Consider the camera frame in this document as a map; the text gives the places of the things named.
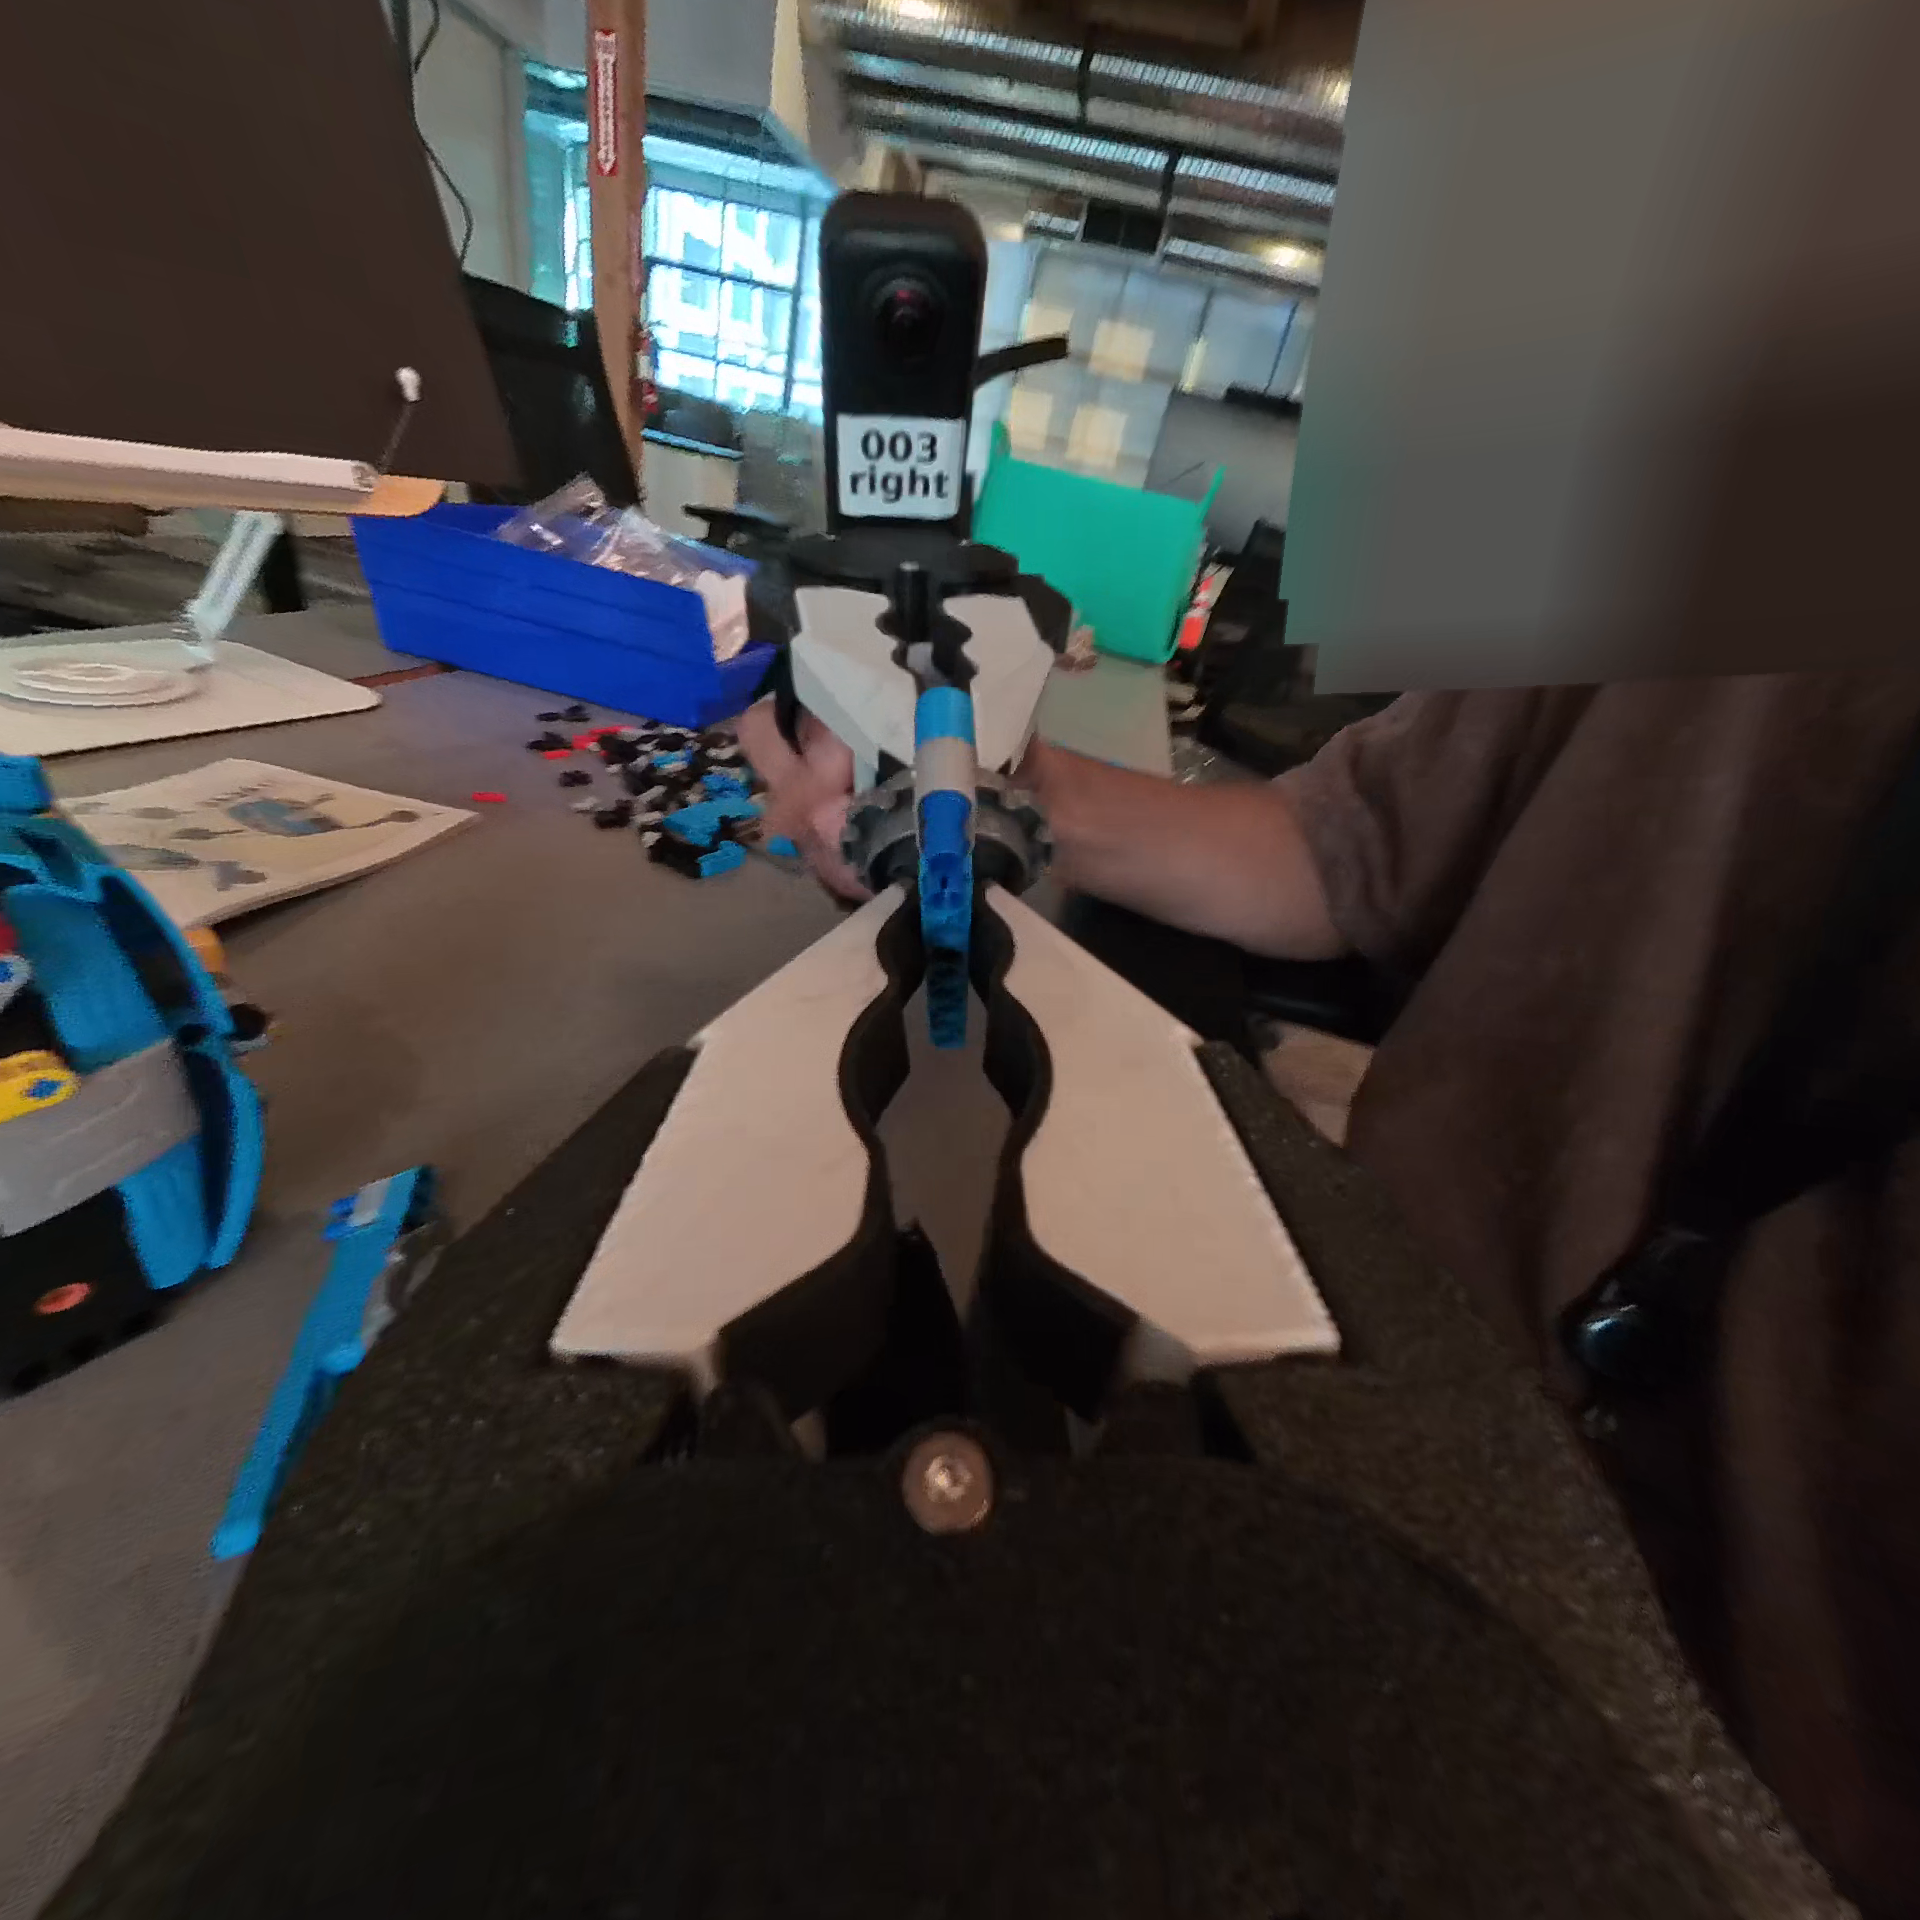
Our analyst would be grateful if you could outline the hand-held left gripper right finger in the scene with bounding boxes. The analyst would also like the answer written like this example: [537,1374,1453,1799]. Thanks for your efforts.
[966,885,1341,1420]

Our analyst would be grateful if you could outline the person's right hand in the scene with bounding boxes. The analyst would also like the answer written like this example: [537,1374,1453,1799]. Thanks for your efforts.
[738,697,874,906]

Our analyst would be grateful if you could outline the blue beam wheel assembly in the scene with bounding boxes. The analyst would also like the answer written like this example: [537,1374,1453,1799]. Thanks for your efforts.
[209,1162,443,1560]
[838,563,1054,1052]

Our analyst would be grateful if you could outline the instruction booklet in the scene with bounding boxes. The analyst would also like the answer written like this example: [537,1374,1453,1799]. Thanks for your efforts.
[59,759,483,931]

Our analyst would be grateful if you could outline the pile of loose bricks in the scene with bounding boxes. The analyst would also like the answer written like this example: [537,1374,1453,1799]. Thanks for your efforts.
[526,697,803,885]

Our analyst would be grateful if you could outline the dark monitor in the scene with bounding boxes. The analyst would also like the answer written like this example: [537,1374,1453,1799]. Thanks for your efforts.
[0,0,523,486]

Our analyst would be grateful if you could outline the black shoulder strap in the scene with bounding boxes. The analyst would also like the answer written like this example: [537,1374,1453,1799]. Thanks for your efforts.
[1559,840,1920,1420]

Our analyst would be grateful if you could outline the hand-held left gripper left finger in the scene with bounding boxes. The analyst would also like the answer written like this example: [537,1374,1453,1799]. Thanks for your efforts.
[552,881,921,1410]

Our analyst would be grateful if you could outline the blue toy robot model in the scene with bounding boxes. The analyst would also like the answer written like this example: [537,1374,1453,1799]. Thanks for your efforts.
[0,753,267,1397]

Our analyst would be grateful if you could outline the white folding stand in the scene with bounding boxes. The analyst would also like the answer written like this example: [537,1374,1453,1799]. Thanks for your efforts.
[0,426,452,759]

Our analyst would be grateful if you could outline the wooden post red label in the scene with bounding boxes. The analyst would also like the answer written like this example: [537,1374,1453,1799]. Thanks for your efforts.
[585,0,649,496]

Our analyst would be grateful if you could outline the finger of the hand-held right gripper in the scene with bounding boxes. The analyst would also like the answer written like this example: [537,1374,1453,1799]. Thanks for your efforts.
[933,590,1060,778]
[790,586,924,800]

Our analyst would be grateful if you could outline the grey desk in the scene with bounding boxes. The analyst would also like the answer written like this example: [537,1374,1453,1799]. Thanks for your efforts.
[0,602,1203,1920]

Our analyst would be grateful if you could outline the blue plastic bin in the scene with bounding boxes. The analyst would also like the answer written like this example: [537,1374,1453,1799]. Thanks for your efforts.
[354,502,776,731]

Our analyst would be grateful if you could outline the black mesh office chair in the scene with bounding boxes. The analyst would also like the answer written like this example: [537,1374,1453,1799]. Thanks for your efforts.
[1197,517,1321,767]

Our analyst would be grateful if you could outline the clear plastic bags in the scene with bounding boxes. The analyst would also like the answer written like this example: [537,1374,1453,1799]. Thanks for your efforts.
[487,474,757,664]

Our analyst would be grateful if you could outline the teal plastic bin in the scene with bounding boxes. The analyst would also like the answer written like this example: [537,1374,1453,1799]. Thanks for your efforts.
[966,426,1228,667]

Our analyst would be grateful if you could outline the person's right forearm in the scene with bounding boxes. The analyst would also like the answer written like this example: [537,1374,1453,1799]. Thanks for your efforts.
[1028,718,1351,964]

